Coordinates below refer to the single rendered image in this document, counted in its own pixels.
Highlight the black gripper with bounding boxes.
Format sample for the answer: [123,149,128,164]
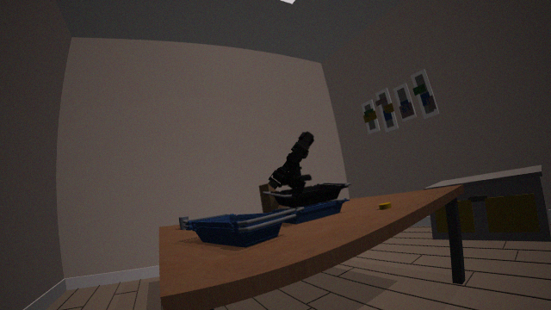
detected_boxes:
[282,165,312,194]

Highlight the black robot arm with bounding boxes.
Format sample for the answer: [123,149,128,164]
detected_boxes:
[268,131,313,190]

